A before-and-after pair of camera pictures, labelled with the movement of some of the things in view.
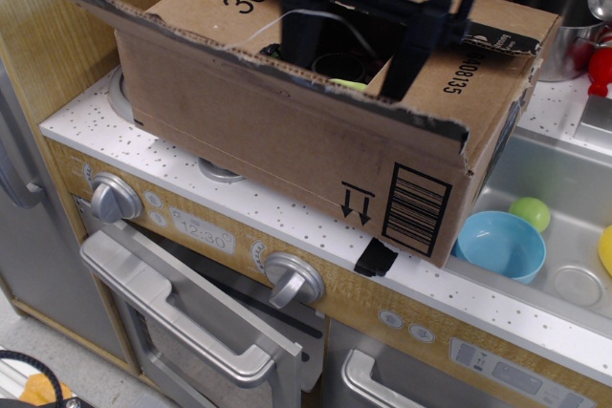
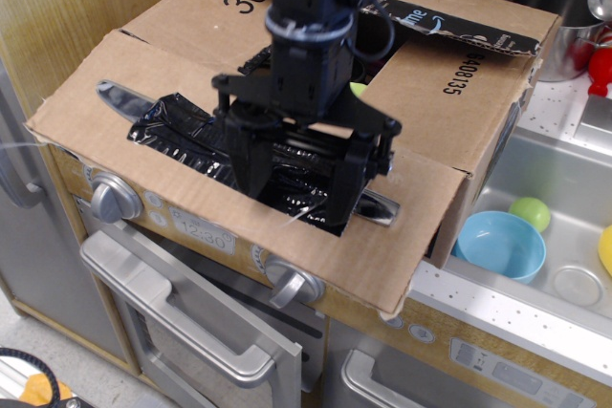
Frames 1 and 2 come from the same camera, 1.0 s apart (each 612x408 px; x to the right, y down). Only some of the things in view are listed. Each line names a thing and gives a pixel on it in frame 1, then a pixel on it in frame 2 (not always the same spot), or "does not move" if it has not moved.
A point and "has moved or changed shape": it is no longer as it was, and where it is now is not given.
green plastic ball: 534,210 does not move
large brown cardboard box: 205,75 has moved or changed shape
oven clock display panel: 202,229 does not move
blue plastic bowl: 501,243 does not move
